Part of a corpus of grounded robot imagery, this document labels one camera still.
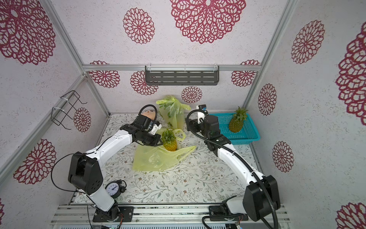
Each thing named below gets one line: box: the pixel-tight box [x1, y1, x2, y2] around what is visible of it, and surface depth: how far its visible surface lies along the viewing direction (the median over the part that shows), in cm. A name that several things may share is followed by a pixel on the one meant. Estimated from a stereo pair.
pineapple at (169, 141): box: [161, 128, 178, 152], surface depth 87 cm
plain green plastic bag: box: [132, 129, 197, 172], surface depth 82 cm
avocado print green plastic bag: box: [155, 95, 192, 130], surface depth 99 cm
